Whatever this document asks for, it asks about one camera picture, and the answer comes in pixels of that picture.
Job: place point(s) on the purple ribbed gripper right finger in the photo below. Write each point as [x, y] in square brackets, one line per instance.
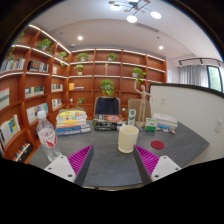
[152, 167]

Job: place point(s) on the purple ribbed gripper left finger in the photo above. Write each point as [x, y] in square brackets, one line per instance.
[74, 167]

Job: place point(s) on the clear plastic water bottle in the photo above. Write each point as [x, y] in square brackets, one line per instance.
[47, 136]

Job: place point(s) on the red round coaster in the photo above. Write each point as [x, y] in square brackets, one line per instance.
[157, 144]

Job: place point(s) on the cream plastic cup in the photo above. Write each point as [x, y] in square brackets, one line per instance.
[127, 138]

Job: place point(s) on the green white small box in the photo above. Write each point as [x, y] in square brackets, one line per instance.
[150, 124]

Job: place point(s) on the colourful book stack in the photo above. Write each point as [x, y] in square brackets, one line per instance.
[72, 121]

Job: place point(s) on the green white carton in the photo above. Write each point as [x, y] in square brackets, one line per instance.
[131, 117]

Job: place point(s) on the brown cardboard board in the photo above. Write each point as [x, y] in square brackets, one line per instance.
[135, 104]

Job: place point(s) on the black office chair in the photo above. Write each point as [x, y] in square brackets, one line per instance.
[107, 106]

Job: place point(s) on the wooden artist mannequin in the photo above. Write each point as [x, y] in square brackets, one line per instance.
[141, 111]

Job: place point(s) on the hanging green potted plant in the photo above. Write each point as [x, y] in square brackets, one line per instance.
[107, 86]

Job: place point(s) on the wooden bookshelf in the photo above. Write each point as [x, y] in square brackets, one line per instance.
[40, 72]

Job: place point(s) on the grey curtain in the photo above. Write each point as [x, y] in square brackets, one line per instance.
[194, 75]

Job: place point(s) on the ceiling lamp with bulbs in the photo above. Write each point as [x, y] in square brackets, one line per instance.
[132, 7]

